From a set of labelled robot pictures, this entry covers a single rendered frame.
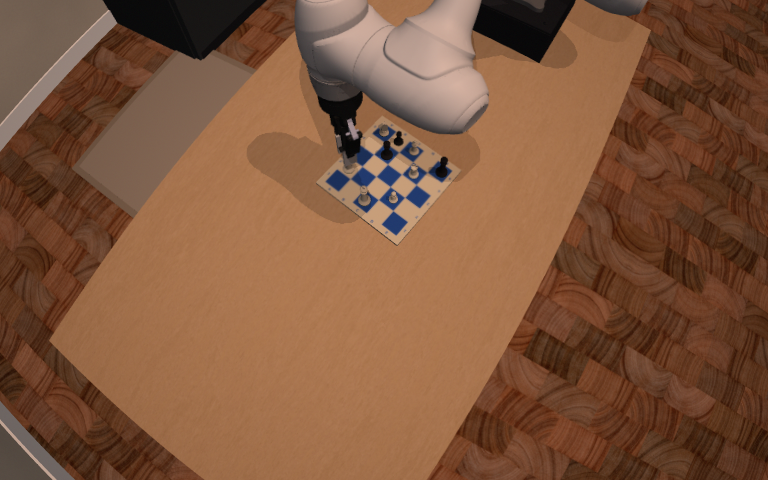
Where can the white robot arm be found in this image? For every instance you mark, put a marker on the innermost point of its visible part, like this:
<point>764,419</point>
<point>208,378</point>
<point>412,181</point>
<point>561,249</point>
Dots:
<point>421,71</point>

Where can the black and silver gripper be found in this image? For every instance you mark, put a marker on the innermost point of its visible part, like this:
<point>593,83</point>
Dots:
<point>344,113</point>

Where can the blue and tan chessboard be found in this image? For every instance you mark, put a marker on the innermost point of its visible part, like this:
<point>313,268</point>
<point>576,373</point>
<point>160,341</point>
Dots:
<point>415,196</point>

